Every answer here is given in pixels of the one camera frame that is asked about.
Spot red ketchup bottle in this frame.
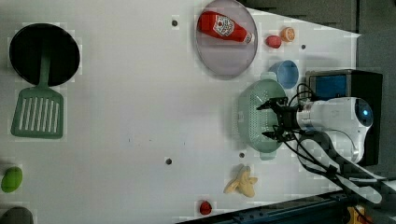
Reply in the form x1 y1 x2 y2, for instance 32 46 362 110
197 11 255 44

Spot peeled banana toy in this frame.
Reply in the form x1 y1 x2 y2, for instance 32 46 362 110
223 165 258 198

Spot strawberry toy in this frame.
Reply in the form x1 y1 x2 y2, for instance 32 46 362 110
265 35 282 49

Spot blue bin edge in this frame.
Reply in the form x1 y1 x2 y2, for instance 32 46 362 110
178 191 351 224

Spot green spatula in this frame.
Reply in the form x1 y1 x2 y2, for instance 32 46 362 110
10 42 64 139

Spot black toaster oven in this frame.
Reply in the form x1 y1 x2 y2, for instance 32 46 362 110
305 69 383 166

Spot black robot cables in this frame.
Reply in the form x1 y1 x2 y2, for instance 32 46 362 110
272 82 359 200

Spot green plastic strainer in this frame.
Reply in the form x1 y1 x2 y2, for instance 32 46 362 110
237 72 286 161

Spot small red fruit toy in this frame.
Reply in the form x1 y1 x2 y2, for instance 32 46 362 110
199 201 212 216

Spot blue bowl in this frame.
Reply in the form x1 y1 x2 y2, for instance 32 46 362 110
269 60 299 89

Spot black frying pan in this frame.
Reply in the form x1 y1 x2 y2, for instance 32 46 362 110
8 23 80 87

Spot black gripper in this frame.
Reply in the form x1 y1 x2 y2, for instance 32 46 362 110
257 97 301 143

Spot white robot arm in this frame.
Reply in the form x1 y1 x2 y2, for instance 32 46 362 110
257 97 375 162

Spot black cylinder post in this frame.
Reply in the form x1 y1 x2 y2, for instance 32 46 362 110
0 207 34 224

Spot grey round plate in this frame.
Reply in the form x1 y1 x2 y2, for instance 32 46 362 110
195 0 258 77

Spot orange slice toy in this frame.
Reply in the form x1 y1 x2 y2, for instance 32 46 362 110
280 27 295 42

